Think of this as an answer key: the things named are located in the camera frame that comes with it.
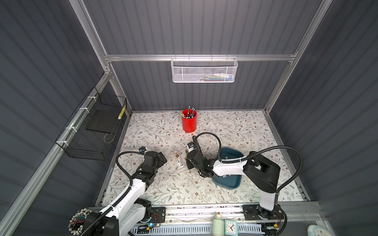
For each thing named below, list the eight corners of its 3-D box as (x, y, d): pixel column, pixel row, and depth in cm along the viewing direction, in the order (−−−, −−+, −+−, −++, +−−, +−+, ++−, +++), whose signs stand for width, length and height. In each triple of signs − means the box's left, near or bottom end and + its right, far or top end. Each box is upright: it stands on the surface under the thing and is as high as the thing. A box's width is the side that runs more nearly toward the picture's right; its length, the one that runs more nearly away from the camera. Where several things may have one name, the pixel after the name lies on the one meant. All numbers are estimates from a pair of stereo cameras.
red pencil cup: (183, 133, 109) (181, 118, 96) (183, 123, 115) (182, 107, 103) (196, 133, 109) (197, 118, 96) (196, 122, 115) (196, 107, 103)
